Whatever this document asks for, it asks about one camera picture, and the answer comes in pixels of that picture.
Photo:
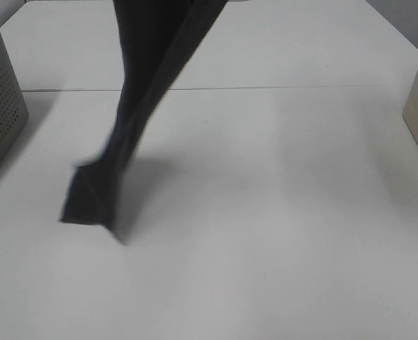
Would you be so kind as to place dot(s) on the dark navy towel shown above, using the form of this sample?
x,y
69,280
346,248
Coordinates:
x,y
157,39

